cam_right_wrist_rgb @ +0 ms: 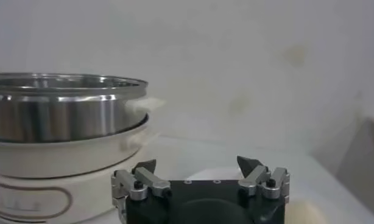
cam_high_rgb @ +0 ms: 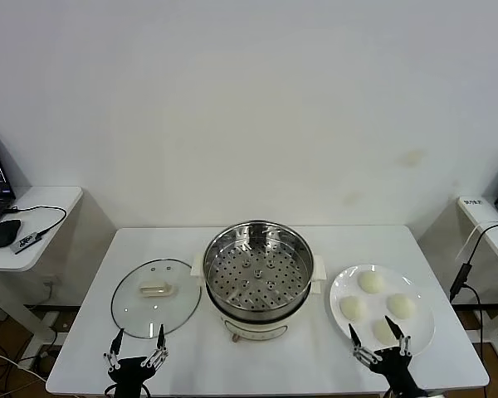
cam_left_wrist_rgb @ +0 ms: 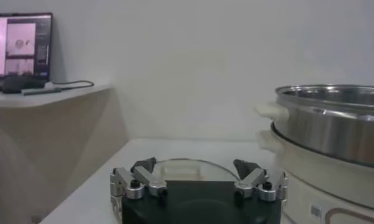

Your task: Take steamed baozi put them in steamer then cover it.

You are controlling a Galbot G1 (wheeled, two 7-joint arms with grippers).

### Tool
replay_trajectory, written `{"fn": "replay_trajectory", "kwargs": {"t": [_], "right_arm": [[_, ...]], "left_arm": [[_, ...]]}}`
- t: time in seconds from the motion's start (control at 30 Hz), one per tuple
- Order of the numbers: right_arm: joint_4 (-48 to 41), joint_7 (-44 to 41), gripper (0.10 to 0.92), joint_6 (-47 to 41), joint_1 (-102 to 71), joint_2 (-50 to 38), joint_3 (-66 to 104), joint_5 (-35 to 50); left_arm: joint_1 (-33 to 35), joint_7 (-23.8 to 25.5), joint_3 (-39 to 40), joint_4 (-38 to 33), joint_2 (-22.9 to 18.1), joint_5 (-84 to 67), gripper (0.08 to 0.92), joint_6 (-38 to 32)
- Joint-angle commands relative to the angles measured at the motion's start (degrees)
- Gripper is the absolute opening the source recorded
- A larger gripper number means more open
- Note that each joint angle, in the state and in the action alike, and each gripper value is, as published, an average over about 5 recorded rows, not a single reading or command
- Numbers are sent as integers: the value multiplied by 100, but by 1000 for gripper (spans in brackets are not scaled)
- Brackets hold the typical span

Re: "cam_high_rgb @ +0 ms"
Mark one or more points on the white side table rounded corner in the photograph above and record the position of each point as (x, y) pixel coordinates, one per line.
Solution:
(45, 199)

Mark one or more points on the white round plate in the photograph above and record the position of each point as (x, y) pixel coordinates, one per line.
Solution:
(419, 331)

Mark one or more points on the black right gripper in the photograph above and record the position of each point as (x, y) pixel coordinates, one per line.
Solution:
(394, 369)

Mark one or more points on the cream electric cooker base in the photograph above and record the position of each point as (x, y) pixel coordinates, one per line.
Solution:
(253, 331)

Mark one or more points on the black computer mouse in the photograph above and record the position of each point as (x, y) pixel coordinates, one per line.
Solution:
(4, 233)

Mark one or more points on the white steamed baozi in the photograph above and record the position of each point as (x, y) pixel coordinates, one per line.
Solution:
(382, 335)
(353, 308)
(401, 306)
(371, 282)

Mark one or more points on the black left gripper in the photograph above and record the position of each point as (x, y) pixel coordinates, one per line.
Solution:
(130, 371)

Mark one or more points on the small printed label sticker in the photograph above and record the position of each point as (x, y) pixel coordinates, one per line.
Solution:
(473, 202)

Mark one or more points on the perforated stainless steel steamer basket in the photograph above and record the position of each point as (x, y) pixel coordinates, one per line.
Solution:
(257, 286)

